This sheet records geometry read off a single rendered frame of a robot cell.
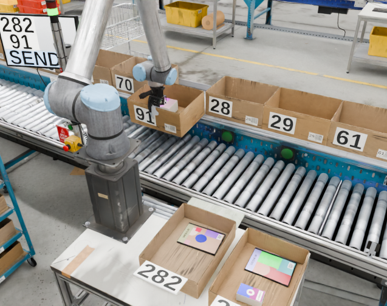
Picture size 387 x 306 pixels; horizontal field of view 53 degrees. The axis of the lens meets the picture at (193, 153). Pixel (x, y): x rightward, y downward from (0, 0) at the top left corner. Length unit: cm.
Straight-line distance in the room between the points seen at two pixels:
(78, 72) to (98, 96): 19
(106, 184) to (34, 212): 167
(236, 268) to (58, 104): 102
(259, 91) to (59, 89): 140
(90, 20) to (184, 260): 109
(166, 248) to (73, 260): 41
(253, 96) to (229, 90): 18
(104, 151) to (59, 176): 203
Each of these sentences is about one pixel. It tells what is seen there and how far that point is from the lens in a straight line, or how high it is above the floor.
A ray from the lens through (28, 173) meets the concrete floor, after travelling 379.
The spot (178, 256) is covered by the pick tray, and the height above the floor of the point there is 76.
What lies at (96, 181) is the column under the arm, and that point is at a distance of 176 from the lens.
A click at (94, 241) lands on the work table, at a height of 75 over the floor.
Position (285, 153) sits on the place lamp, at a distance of 232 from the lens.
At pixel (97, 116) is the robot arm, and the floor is 137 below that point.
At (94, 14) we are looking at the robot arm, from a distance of 175.
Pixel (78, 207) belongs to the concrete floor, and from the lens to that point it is 326.
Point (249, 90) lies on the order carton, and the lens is 265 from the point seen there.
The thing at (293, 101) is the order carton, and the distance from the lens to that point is 258.
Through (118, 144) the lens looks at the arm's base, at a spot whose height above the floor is 122.
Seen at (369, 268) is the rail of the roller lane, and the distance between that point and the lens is 195.
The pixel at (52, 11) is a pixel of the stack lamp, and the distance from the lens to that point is 216.
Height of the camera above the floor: 210
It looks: 34 degrees down
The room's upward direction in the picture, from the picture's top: 1 degrees counter-clockwise
